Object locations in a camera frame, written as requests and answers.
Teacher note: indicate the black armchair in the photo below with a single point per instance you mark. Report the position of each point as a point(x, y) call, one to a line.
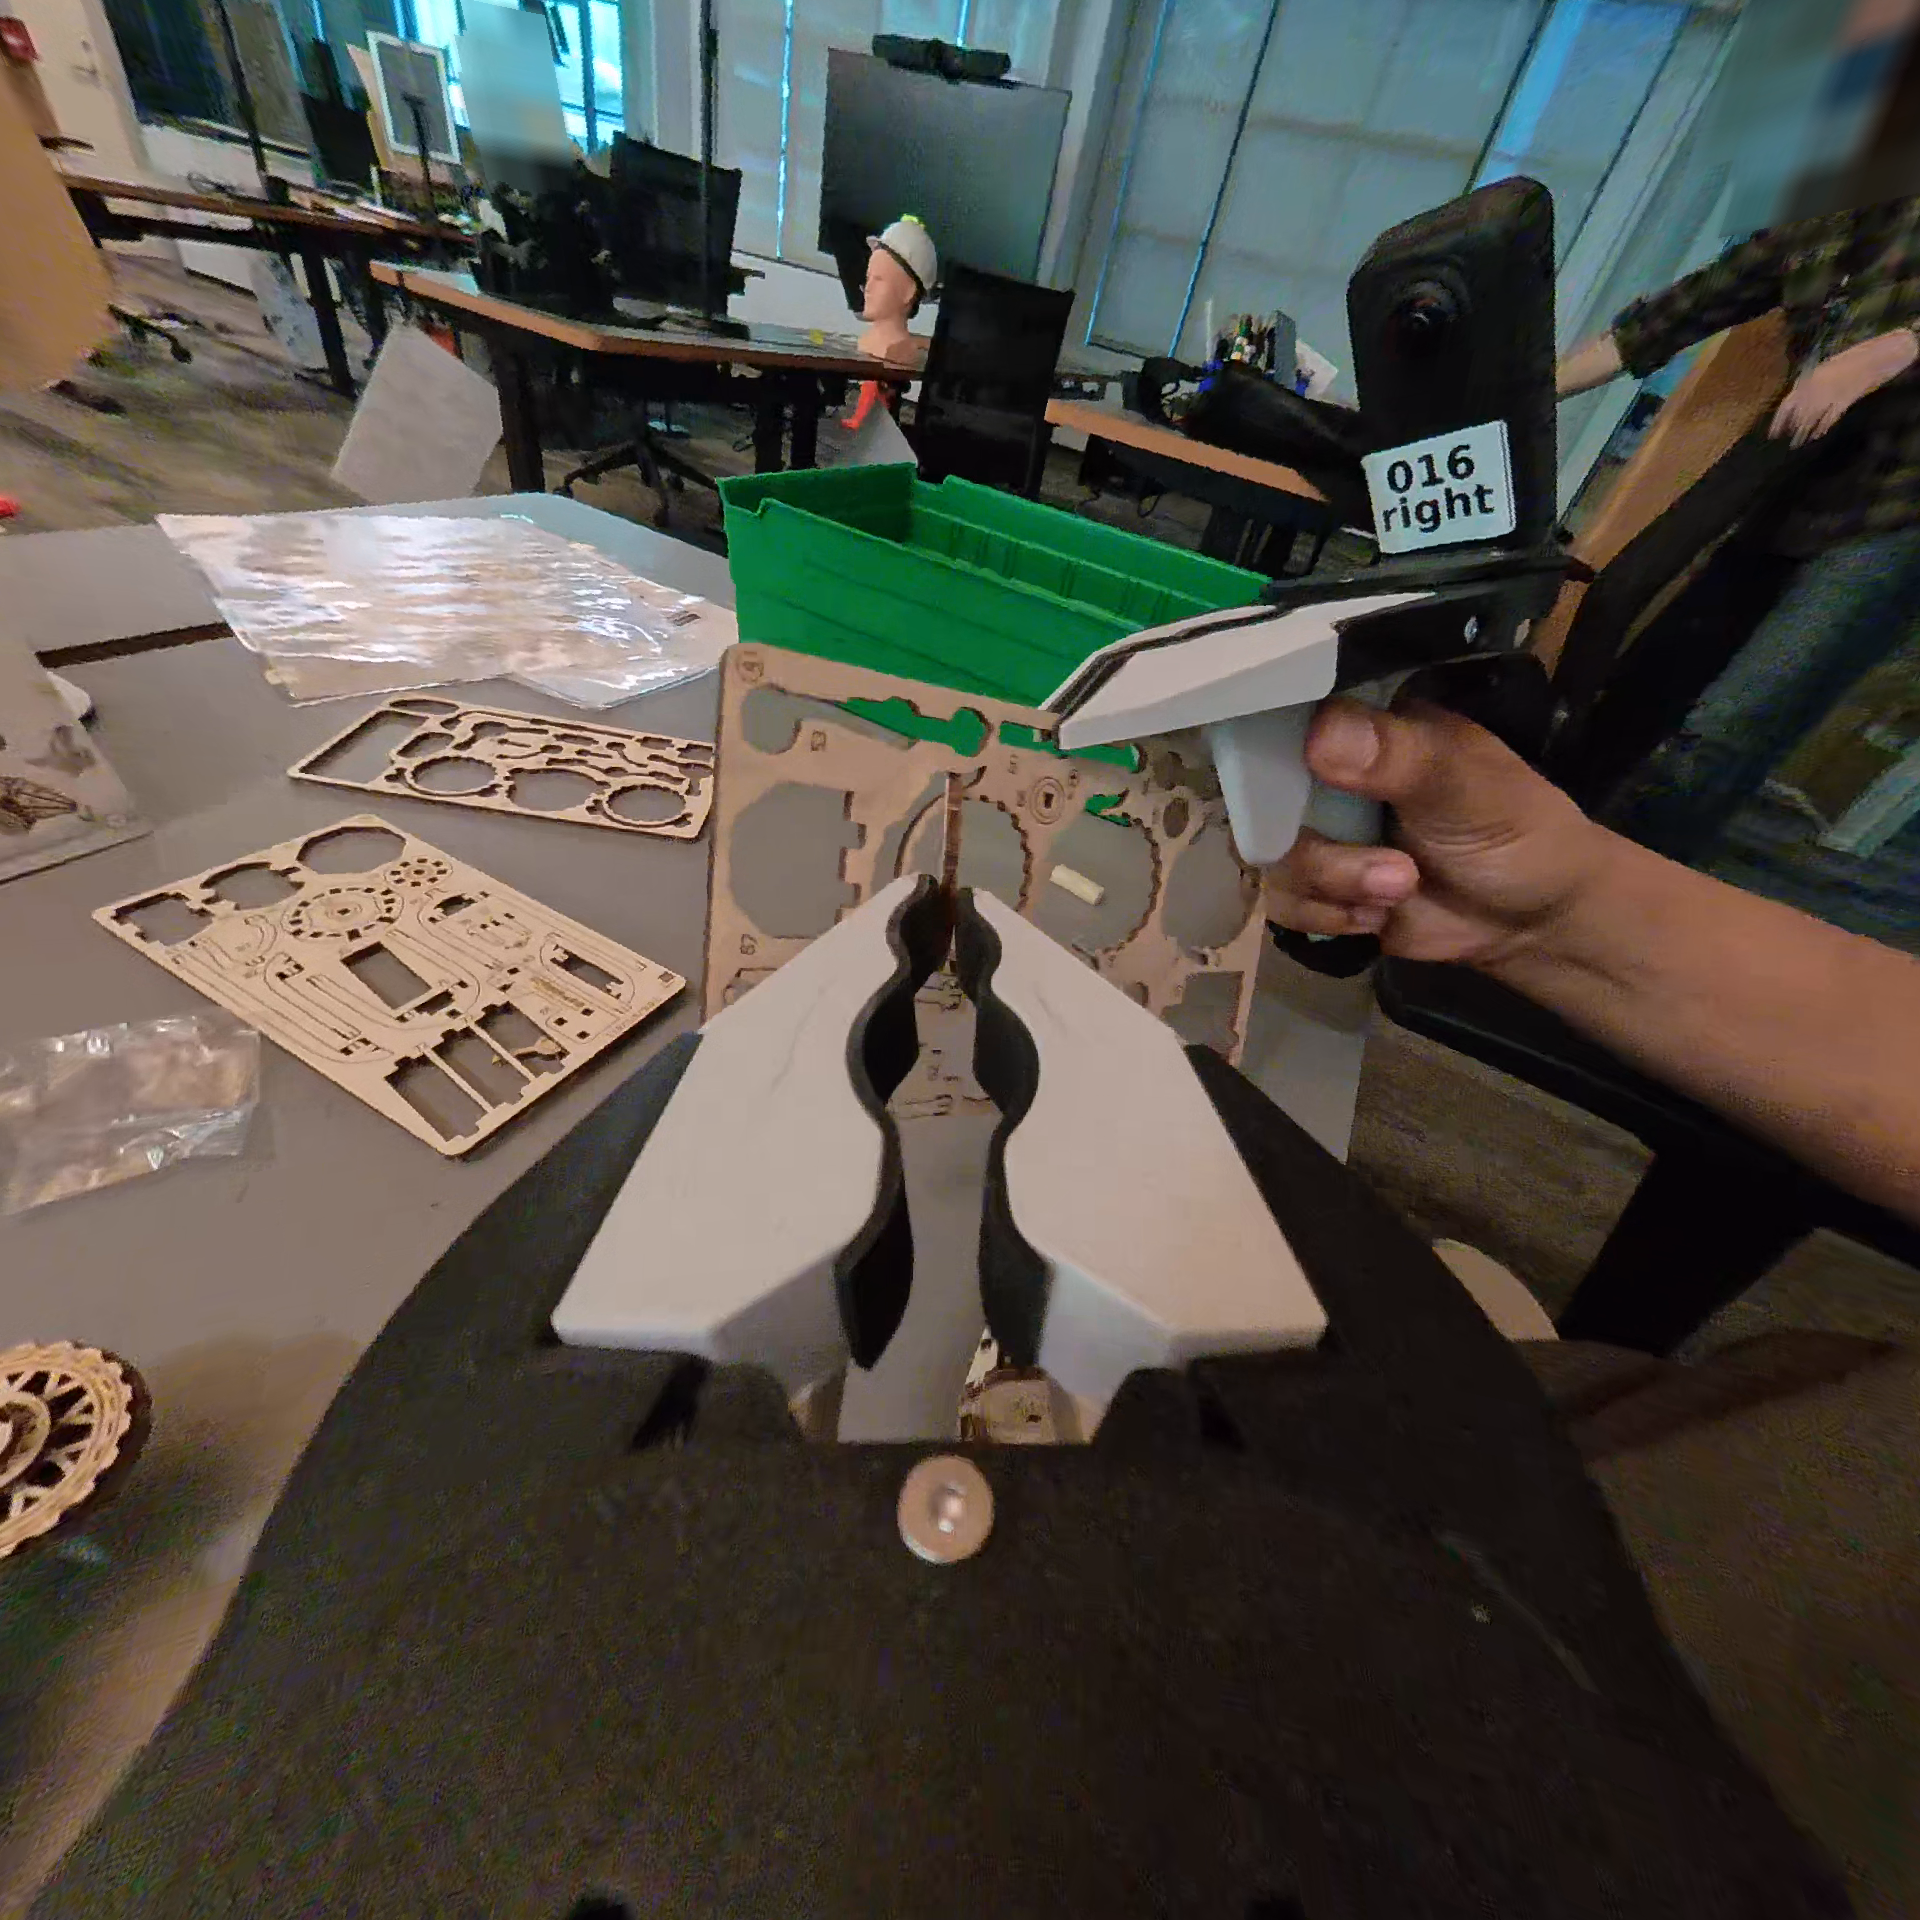
point(1471, 1037)

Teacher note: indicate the wooden sheet with gear parts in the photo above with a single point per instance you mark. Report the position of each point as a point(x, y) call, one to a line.
point(347, 915)

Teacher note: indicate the wooden top background desk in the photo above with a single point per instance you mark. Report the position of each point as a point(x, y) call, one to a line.
point(599, 322)

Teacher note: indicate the large clear plastic sleeve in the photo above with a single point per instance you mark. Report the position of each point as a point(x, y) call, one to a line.
point(452, 599)

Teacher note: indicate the wooden sheet with scalloped cutouts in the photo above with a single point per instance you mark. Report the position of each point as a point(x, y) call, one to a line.
point(780, 961)

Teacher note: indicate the mannequin head with hard hat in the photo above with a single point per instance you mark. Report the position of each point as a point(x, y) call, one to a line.
point(897, 301)

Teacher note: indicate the large black monitor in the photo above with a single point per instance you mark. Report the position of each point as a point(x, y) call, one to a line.
point(944, 166)

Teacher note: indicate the person's right hand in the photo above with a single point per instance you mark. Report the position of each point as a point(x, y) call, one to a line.
point(1471, 855)

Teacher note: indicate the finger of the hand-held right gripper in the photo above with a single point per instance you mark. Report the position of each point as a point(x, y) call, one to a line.
point(1230, 675)
point(1277, 615)

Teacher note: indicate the small clear plastic bag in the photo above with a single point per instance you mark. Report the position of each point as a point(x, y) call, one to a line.
point(119, 1110)

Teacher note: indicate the wooden motorcycle model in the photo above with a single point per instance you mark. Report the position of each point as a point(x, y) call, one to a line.
point(60, 1441)

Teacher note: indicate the grey leaning panel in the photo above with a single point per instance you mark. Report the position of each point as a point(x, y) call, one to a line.
point(422, 422)

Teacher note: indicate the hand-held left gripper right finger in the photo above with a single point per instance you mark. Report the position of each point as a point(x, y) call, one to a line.
point(1171, 1200)

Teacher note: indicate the grey desk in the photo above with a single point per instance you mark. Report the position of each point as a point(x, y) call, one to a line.
point(300, 1261)

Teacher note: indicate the instruction booklet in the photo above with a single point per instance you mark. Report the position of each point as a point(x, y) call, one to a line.
point(60, 781)

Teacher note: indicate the black panel with tan back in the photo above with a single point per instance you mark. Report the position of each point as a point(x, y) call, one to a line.
point(44, 224)

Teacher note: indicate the wooden sheet with round holes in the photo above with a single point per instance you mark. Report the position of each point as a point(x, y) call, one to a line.
point(694, 795)

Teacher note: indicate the small pale peg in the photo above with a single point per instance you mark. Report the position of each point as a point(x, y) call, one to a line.
point(1077, 882)

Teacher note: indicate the green bin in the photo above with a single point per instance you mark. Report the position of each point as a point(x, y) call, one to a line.
point(902, 599)

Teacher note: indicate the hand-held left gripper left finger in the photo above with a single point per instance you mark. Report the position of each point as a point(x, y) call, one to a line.
point(720, 1200)

